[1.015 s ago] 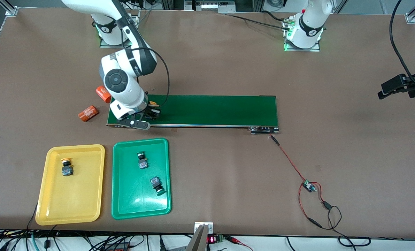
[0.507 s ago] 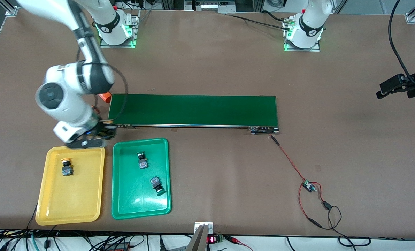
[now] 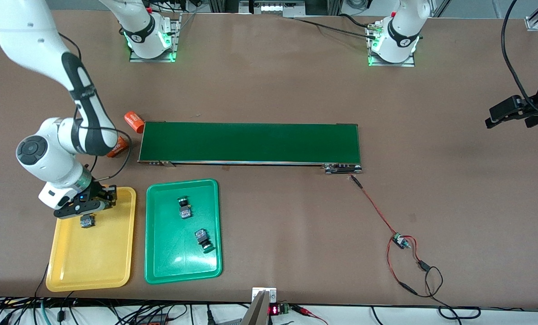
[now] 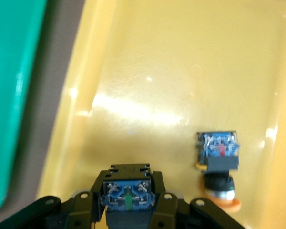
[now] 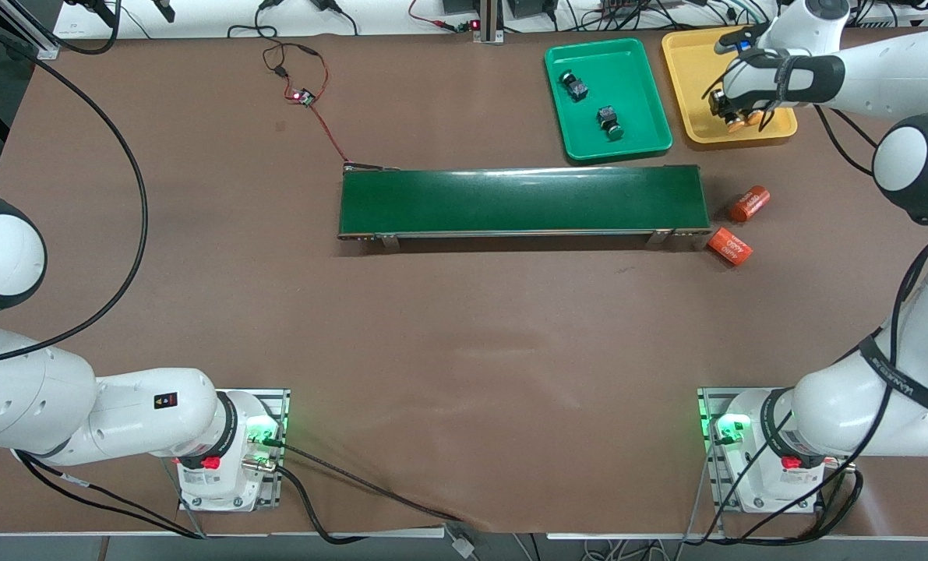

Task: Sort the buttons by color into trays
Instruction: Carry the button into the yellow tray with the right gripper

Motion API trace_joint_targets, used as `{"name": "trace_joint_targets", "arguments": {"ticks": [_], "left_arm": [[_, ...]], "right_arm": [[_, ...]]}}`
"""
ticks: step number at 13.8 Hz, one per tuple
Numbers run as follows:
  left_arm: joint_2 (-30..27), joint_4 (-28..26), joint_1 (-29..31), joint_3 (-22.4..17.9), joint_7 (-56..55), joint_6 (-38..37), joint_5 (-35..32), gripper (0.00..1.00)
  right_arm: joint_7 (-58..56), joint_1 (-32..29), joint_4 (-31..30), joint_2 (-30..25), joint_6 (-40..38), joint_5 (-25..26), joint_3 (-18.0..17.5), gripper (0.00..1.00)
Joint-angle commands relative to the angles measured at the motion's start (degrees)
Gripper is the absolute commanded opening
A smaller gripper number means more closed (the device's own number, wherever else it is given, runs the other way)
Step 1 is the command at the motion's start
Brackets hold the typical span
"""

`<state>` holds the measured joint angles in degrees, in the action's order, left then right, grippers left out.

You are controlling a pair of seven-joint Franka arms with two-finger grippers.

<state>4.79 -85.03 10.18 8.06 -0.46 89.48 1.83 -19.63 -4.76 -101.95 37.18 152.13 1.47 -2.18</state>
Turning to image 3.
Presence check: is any orange cylinder battery cell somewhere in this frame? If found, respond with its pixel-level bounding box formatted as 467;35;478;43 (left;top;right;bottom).
106;137;130;158
124;111;144;134

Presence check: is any green push button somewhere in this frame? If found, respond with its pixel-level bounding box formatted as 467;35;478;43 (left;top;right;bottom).
177;196;193;221
194;228;216;253

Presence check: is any yellow plastic tray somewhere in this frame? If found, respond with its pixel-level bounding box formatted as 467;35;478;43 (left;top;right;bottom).
46;187;136;293

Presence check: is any green plastic tray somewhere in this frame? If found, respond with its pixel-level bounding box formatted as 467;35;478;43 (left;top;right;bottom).
145;179;223;285

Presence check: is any green conveyor belt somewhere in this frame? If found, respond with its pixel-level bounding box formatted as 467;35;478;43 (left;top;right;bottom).
137;121;363;175

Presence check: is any red clip lead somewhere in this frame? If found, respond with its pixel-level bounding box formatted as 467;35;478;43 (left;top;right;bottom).
291;305;329;325

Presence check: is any bright light box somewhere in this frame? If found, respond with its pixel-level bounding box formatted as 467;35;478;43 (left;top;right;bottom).
239;0;306;18

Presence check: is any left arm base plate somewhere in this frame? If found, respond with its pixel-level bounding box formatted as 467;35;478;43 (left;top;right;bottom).
367;25;416;67

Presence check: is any red black twisted wire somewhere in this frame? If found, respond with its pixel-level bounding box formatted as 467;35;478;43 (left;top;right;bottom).
350;174;416;294

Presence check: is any black power cable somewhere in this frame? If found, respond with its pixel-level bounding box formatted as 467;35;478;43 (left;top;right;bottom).
398;260;482;321

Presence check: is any black cable on table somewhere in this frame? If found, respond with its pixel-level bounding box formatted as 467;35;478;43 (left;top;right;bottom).
291;14;378;39

